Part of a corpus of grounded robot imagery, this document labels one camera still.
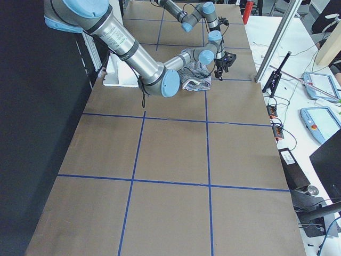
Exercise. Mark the striped polo shirt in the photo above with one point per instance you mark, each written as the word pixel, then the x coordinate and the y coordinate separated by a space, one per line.
pixel 195 77

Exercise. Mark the orange black connector strip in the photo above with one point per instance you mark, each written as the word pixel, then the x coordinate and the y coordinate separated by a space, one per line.
pixel 277 125

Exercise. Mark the metal cup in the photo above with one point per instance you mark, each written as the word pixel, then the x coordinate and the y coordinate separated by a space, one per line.
pixel 312 191

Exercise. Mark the seated person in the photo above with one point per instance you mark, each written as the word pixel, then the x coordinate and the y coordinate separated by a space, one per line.
pixel 332 7

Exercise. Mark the far teach pendant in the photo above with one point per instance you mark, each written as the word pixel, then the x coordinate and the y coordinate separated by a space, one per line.
pixel 322 81

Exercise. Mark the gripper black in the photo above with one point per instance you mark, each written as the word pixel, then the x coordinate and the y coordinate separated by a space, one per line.
pixel 220 64

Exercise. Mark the black stand with clamp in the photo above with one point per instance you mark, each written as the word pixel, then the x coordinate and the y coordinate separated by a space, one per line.
pixel 274 79

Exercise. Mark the red cylinder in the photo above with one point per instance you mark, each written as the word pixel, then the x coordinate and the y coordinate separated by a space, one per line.
pixel 247 11

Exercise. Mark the long metal rod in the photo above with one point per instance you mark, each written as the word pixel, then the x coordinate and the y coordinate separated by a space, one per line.
pixel 309 84

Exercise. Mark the black box with label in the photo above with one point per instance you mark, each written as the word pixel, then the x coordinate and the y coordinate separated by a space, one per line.
pixel 295 176

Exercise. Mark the teach pendant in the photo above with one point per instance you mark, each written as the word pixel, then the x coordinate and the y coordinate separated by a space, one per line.
pixel 322 81
pixel 321 122

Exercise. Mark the near teach pendant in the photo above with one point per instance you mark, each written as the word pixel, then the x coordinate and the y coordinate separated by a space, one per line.
pixel 321 122

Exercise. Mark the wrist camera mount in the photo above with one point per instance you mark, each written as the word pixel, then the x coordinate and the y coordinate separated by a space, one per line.
pixel 223 21
pixel 229 58

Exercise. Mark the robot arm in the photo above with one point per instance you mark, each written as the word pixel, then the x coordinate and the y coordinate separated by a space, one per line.
pixel 155 78
pixel 204 11

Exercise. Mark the black monitor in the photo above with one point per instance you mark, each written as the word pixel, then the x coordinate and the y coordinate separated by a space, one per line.
pixel 326 163

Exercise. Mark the aluminium frame post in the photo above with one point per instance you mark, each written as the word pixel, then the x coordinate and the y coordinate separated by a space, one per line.
pixel 279 34

